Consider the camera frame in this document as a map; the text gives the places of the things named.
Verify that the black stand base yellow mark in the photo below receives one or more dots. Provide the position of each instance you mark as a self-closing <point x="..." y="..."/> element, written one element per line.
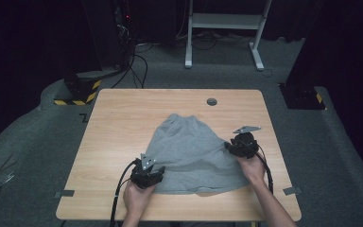
<point x="301" y="96"/>

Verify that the person's right hand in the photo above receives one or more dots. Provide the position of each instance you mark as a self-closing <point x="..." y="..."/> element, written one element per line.
<point x="252" y="170"/>

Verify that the black stand base hazard stripes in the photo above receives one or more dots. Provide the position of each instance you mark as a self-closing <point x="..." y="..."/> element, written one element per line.
<point x="82" y="88"/>

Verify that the grey cloth garment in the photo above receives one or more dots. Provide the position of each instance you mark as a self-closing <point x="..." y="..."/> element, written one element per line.
<point x="190" y="154"/>

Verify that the black equipment rack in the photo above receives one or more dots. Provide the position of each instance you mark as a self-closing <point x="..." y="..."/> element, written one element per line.
<point x="107" y="34"/>

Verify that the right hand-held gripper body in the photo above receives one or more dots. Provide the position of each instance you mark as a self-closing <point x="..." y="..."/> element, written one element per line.
<point x="245" y="143"/>

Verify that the white metal desk frame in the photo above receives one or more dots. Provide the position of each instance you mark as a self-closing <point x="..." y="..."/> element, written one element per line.
<point x="227" y="21"/>

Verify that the person's left hand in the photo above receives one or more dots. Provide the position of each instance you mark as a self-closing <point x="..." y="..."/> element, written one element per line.
<point x="137" y="198"/>

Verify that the grey round table grommet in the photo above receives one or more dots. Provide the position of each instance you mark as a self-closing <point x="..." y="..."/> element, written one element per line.
<point x="211" y="101"/>

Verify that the grey tape strip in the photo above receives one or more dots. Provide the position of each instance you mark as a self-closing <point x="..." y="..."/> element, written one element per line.
<point x="292" y="190"/>
<point x="64" y="193"/>

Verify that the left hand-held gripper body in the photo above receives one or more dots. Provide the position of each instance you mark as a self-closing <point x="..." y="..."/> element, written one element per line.
<point x="143" y="176"/>

